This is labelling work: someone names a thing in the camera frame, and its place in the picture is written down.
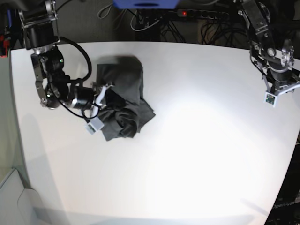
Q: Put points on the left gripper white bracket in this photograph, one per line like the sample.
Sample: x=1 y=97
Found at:
x=281 y=83

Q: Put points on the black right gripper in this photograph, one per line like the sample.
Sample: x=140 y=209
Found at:
x=98 y=103

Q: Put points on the dark grey t-shirt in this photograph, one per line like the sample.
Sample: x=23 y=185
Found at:
x=126 y=110

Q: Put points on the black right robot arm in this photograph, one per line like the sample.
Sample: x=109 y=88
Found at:
x=34 y=24

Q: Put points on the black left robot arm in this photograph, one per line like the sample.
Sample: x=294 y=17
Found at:
x=270 y=53

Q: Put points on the blue plastic box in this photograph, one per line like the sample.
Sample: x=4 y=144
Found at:
x=146 y=4

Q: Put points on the red black clamp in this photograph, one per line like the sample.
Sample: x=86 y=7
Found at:
x=4 y=46

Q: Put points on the black power strip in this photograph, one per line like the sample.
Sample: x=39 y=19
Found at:
x=201 y=14

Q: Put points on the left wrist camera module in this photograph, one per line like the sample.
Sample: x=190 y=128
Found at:
x=270 y=98

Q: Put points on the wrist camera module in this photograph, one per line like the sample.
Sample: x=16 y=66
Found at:
x=270 y=98
x=94 y=125

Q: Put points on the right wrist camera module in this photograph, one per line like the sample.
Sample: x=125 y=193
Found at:
x=94 y=125

